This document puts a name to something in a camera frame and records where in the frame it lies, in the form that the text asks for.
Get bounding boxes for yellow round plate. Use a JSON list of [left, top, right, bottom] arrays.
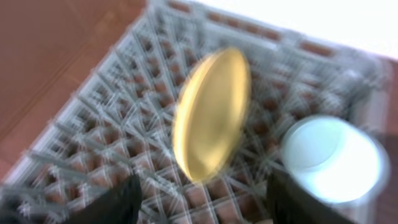
[[172, 47, 251, 183]]

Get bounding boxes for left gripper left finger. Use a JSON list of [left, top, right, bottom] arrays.
[[62, 174, 142, 224]]

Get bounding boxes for light blue bowl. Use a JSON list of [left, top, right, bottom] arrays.
[[280, 115, 391, 204]]

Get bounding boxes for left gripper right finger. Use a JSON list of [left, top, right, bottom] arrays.
[[266, 170, 354, 224]]

